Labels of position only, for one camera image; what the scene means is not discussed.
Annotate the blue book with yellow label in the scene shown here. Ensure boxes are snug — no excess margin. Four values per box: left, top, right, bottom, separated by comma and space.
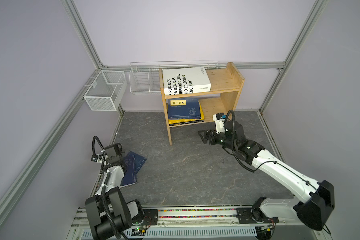
121, 154, 137, 187

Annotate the blue book with barcode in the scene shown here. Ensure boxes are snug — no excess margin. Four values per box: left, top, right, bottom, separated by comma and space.
168, 98, 202, 120

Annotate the white book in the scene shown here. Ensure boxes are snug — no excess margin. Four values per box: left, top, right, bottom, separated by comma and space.
162, 67, 212, 96

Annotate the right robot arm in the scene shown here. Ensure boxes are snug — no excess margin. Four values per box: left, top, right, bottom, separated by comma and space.
198, 110, 335, 231

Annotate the wooden two-tier shelf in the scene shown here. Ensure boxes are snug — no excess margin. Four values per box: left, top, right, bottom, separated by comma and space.
159, 62, 245, 145

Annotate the white mesh basket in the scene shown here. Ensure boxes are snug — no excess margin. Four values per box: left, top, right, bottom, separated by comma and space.
84, 71, 128, 112

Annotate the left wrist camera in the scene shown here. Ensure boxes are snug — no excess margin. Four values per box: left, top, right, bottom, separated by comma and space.
91, 154, 107, 164

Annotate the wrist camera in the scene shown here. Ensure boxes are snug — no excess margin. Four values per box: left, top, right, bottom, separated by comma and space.
91, 154, 107, 164
213, 113, 226, 134

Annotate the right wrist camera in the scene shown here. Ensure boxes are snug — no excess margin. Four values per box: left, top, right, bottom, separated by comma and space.
213, 113, 226, 134

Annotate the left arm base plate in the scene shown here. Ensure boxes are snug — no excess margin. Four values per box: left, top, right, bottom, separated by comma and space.
129, 209, 159, 227

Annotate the white wire rack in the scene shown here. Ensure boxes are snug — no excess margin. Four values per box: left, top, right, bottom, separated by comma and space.
129, 61, 219, 95

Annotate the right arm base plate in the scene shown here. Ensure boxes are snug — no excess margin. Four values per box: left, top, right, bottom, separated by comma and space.
236, 207, 280, 224

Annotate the aluminium front rail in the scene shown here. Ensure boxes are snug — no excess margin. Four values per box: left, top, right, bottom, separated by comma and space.
65, 203, 334, 240

